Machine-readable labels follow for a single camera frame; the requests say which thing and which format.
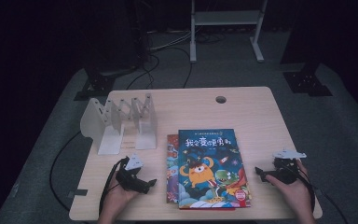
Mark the white metal table frame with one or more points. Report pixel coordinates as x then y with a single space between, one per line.
227 17

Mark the person's left hand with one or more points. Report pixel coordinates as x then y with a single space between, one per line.
116 199

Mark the person's right hand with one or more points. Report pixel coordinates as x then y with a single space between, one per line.
298 196

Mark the colourful animals picture book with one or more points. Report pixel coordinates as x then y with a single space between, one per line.
172 168

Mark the white expandable book rack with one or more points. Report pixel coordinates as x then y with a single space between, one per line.
105 124

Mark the black stand with base plate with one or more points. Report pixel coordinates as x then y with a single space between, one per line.
307 82
98 84

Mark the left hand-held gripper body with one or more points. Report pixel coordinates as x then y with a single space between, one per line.
129 179

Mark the black tape strip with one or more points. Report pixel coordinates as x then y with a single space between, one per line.
79 192

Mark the blue monster picture book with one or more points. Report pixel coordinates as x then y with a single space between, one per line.
213 168

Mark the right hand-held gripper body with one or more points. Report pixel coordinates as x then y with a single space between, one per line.
284 172

